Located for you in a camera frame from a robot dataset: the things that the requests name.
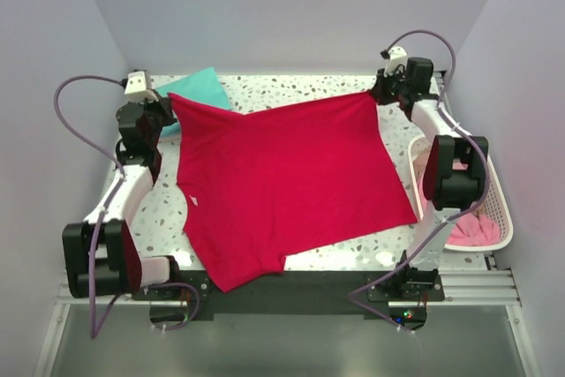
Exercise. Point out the aluminium frame rail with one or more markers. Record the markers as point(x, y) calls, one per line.
point(494, 287)

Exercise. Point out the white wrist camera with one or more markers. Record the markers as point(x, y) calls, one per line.
point(138, 88)
point(395, 58)

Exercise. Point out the beige t shirt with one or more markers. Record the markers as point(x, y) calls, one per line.
point(420, 161)

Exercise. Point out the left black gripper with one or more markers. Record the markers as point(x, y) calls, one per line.
point(163, 105)

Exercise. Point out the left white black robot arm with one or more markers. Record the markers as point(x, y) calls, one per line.
point(101, 247)

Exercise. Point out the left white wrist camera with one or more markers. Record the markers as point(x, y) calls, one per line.
point(138, 88)

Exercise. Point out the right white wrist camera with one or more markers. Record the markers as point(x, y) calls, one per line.
point(395, 58)

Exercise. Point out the red t shirt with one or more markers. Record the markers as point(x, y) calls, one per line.
point(276, 182)

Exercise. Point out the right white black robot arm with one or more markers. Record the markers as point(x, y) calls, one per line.
point(455, 181)

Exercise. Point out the folded teal t shirt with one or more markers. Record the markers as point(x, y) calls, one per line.
point(193, 96)

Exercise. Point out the pink t shirt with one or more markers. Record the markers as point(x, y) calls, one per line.
point(472, 230)

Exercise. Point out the white plastic laundry basket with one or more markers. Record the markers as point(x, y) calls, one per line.
point(494, 206)

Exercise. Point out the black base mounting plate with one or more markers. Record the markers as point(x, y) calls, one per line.
point(309, 302)

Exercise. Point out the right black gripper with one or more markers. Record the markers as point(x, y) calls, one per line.
point(379, 89)

